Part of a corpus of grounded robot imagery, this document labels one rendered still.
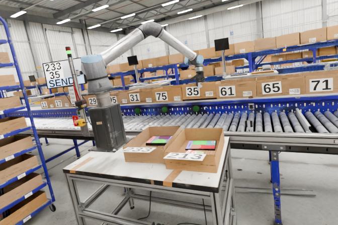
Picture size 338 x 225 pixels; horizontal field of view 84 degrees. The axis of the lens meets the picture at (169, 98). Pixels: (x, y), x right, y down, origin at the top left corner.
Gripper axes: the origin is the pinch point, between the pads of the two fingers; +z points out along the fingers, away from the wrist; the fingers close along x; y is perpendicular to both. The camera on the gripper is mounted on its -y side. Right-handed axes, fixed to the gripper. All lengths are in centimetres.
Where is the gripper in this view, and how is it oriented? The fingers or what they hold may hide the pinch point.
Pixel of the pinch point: (197, 89)
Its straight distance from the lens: 213.2
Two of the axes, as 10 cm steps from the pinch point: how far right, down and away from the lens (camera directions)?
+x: 4.4, 0.3, 9.0
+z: 0.4, 10.0, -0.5
